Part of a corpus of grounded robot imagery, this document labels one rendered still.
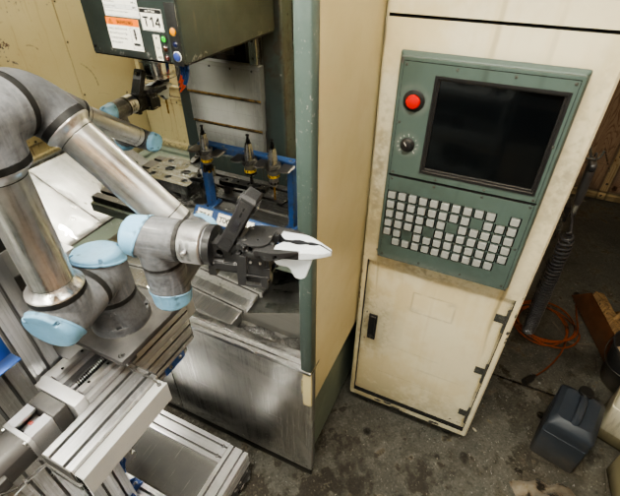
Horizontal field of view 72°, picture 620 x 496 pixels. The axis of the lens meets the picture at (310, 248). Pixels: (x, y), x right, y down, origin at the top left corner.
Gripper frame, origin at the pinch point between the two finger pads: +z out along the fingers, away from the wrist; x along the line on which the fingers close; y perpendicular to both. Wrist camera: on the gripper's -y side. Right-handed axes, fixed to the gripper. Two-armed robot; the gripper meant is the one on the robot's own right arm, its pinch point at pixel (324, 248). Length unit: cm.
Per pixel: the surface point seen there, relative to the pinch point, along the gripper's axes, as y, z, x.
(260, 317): 80, -36, -73
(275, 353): 72, -22, -47
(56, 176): 59, -180, -144
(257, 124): 24, -63, -164
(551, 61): -24, 44, -62
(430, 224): 27, 24, -69
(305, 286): 34, -10, -36
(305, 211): 9.5, -9.7, -32.7
